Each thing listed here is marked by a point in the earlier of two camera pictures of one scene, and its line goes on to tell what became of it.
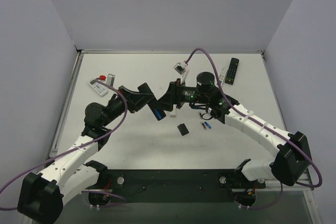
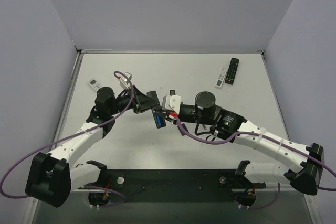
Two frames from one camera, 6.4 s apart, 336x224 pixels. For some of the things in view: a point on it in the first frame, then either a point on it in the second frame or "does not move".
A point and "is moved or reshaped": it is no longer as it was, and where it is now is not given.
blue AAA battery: [157, 113] → [158, 121]
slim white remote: [222, 74] does not move
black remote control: [153, 104] is moved or reshaped
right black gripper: [179, 95] → [182, 112]
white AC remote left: [100, 88] does not move
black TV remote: [232, 71] does not move
